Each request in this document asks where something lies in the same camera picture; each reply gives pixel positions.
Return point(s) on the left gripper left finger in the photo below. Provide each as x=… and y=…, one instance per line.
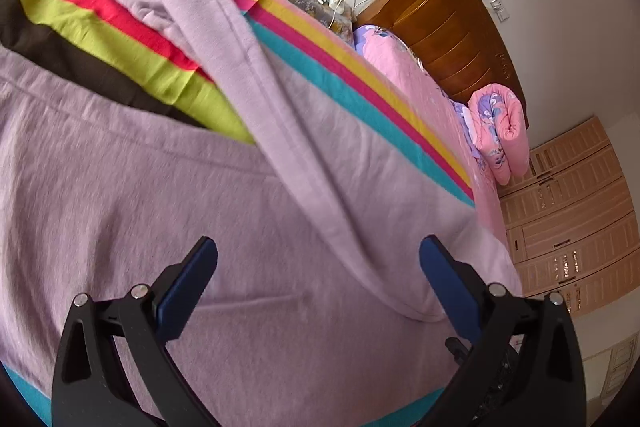
x=113, y=367

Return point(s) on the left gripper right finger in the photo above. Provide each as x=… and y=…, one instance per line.
x=519, y=359

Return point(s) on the lilac pants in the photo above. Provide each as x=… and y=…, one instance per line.
x=210, y=216

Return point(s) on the beige louvered wardrobe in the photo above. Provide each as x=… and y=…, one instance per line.
x=572, y=224

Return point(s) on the rolled pink floral quilt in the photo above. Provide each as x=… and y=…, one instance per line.
x=500, y=131

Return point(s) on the pink bed sheet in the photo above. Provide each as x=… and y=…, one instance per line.
x=449, y=119

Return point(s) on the padded brown headboard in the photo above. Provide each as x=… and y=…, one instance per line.
x=457, y=42

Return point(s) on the rainbow striped bed sheet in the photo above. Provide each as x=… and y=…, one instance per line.
x=150, y=51

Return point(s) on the white power strip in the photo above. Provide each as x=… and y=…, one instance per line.
x=337, y=6

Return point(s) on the white wall socket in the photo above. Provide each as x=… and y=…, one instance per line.
x=500, y=10

